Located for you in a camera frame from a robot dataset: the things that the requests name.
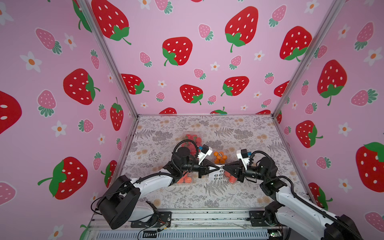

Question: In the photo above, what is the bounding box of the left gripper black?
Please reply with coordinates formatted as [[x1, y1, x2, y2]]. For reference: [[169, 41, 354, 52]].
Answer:
[[178, 160, 218, 180]]

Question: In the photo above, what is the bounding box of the white sticker sheet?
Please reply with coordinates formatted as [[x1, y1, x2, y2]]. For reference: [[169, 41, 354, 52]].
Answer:
[[208, 165, 224, 181]]

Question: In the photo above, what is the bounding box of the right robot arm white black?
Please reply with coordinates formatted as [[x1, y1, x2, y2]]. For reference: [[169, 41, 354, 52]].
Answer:
[[223, 149, 362, 240]]

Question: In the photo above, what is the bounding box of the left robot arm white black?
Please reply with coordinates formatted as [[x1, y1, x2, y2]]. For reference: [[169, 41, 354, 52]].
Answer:
[[97, 145, 220, 230]]

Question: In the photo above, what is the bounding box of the clear small peach box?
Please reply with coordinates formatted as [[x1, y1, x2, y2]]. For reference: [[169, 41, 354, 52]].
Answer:
[[224, 171, 238, 184]]

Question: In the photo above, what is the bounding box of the clear orange kumquat box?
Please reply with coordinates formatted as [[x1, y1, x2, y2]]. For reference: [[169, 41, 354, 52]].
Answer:
[[214, 152, 228, 165]]

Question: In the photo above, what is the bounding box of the clear large peach box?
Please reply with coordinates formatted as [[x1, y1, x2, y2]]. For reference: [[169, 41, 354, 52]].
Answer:
[[176, 173, 198, 185]]

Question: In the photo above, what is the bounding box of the clear strawberry box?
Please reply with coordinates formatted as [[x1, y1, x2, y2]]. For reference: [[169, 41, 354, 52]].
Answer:
[[181, 132, 205, 157]]

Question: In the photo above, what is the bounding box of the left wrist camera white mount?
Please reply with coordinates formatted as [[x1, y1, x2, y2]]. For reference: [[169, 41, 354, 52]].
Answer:
[[198, 145, 213, 165]]

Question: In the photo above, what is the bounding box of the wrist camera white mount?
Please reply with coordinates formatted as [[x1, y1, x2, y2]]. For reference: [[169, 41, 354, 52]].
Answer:
[[198, 145, 213, 165], [236, 149, 250, 169]]

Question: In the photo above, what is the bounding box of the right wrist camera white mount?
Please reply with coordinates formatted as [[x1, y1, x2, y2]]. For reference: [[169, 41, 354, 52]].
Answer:
[[236, 149, 250, 169]]

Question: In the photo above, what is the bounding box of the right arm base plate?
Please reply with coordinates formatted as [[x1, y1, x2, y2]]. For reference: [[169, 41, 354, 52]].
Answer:
[[248, 211, 285, 227]]

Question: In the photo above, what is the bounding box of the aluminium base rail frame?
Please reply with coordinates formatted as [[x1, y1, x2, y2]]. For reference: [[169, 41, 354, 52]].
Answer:
[[83, 208, 303, 240]]

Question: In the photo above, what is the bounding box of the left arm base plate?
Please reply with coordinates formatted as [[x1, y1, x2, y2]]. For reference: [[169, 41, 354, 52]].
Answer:
[[131, 211, 172, 229]]

